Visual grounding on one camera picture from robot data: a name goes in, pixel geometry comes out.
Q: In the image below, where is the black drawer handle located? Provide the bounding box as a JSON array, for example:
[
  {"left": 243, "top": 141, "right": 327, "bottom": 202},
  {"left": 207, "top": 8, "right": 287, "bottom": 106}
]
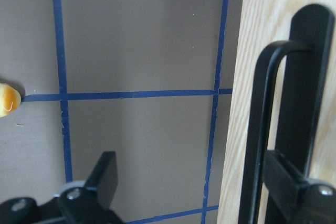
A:
[{"left": 238, "top": 4, "right": 334, "bottom": 223}]

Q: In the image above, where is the wooden drawer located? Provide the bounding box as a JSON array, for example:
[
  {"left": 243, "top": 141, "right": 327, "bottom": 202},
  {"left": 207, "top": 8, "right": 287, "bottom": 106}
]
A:
[{"left": 217, "top": 0, "right": 335, "bottom": 223}]

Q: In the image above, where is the yellow striped toy bread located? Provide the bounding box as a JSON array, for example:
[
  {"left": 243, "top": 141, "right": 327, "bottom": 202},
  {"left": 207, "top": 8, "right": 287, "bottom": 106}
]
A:
[{"left": 1, "top": 83, "right": 22, "bottom": 117}]

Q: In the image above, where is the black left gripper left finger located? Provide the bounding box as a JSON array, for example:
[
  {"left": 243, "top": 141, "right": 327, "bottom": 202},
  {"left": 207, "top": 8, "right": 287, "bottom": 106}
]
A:
[{"left": 57, "top": 151, "right": 118, "bottom": 223}]

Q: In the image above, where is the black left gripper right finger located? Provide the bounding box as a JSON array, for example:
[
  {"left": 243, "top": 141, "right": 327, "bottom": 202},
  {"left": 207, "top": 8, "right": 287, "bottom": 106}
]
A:
[{"left": 263, "top": 150, "right": 335, "bottom": 223}]

